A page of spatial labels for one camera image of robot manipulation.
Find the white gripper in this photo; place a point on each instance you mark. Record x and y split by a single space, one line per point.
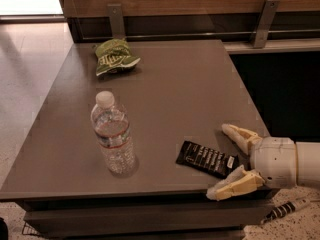
274 162

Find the black rxbar chocolate bar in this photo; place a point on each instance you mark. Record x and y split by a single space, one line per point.
207 160

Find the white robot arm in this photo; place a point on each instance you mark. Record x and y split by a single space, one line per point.
307 164

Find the green jalapeno chip bag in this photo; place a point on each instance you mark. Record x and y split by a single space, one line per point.
114 56

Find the striped black white tube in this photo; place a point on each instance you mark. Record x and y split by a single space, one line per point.
285 209

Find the clear plastic water bottle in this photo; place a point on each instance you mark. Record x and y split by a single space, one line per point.
111 125

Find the horizontal metal rail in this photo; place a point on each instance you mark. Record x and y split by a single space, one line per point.
229 36

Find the right metal bracket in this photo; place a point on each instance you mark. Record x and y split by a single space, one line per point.
261 32

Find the metal bracket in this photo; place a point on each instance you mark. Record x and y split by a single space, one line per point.
116 20
261 32

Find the left metal bracket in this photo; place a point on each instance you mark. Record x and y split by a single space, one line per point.
116 20

